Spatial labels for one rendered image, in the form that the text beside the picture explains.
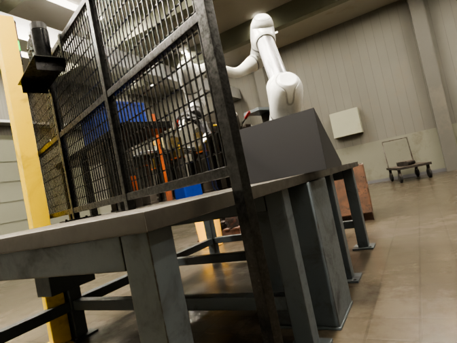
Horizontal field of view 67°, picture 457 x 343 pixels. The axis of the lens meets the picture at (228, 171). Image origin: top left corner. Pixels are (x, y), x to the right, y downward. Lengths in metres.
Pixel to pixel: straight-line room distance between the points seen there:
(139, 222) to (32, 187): 1.70
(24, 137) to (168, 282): 1.77
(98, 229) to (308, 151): 1.05
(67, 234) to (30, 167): 1.54
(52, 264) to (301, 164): 1.06
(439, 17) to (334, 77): 2.74
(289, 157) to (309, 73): 9.10
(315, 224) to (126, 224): 1.05
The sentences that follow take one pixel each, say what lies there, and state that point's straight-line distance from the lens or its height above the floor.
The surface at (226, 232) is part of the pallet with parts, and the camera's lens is 4.96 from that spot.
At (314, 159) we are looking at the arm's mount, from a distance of 1.55.
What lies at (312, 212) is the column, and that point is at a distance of 1.59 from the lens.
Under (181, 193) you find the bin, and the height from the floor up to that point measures 0.72.
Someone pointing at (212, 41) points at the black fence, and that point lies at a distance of 0.88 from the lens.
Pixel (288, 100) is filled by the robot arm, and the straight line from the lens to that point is 1.65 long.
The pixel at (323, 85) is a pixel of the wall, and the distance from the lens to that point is 10.47.
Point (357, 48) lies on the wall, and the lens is 10.49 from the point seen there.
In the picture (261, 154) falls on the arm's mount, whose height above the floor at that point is 0.83.
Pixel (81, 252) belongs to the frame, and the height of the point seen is 0.63.
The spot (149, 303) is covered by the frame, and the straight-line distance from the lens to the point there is 0.76.
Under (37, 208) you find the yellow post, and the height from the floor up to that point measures 0.81.
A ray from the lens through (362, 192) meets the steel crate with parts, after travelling 4.17.
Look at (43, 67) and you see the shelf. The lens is 1.78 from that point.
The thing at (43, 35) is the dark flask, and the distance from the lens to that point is 1.85.
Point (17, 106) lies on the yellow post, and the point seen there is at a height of 1.43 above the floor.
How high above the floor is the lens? 0.71
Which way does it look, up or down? 2 degrees up
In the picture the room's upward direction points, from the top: 12 degrees counter-clockwise
